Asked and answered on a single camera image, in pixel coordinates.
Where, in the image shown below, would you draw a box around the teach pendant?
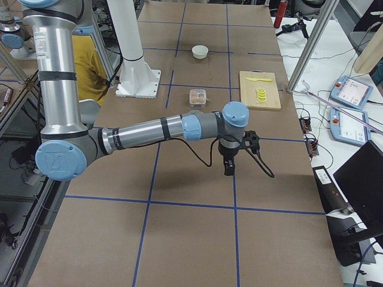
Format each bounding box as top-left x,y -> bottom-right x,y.
330,108 -> 371,146
330,75 -> 373,110

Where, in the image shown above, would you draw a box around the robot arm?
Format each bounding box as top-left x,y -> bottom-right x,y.
22,1 -> 265,181

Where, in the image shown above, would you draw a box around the upper teach pendant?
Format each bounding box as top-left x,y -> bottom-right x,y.
330,75 -> 373,110

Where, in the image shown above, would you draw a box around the clear plastic egg box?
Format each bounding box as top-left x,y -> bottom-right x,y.
189,88 -> 208,108

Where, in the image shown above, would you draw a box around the black tripod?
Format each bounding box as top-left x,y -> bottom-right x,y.
276,11 -> 311,39

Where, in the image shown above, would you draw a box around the wooden cutting board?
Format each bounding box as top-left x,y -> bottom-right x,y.
239,71 -> 281,110

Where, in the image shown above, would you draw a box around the yellow plastic knife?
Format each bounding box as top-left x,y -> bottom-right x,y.
245,77 -> 273,83

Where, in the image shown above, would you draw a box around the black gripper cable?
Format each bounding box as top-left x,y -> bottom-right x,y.
161,134 -> 275,179

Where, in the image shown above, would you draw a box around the black box with labels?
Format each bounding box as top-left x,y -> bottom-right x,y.
312,166 -> 353,215

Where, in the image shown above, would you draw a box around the brown egg in box front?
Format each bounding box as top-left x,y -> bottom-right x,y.
191,94 -> 198,103

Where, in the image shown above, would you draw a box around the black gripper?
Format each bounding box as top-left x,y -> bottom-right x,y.
218,130 -> 259,176

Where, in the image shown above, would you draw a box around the lower teach pendant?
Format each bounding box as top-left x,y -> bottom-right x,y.
330,108 -> 371,146

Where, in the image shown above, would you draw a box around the red bottle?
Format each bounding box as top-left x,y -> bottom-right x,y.
273,0 -> 288,29

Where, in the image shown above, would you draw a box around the black monitor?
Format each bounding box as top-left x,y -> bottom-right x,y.
333,140 -> 382,227

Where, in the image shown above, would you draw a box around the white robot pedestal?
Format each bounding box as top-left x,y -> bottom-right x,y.
107,0 -> 161,99

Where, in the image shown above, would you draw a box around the aluminium camera post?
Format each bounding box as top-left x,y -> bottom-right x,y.
286,0 -> 339,93

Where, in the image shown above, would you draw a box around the person in yellow shirt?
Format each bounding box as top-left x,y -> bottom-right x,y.
72,35 -> 108,106

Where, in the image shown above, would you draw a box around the white bowl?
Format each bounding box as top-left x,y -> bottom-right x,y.
191,45 -> 209,60

